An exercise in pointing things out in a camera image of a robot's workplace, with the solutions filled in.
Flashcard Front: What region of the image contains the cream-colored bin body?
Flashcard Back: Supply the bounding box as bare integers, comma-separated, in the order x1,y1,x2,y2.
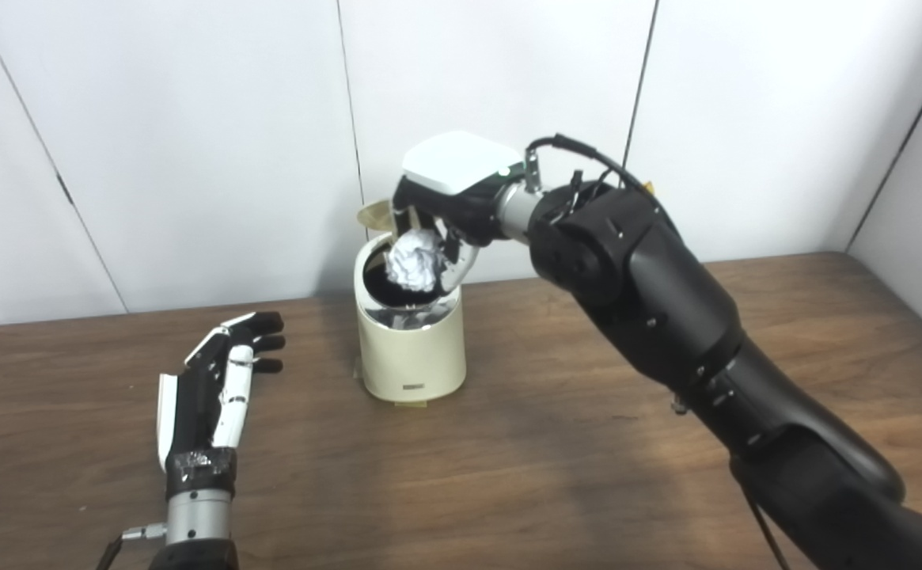
354,234,467,403

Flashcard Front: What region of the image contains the cream round bin lid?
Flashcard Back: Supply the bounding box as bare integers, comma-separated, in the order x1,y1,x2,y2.
358,199,395,233

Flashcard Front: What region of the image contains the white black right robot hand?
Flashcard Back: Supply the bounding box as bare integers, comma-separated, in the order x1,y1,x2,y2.
391,131,529,295

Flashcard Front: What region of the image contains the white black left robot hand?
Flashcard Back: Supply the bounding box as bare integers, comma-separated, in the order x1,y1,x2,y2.
157,311,286,500

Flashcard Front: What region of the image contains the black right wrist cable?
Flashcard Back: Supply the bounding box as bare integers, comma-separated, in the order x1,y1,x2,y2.
526,133,671,230

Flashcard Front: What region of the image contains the white paper ball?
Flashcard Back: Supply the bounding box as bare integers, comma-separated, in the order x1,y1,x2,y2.
385,230,443,292

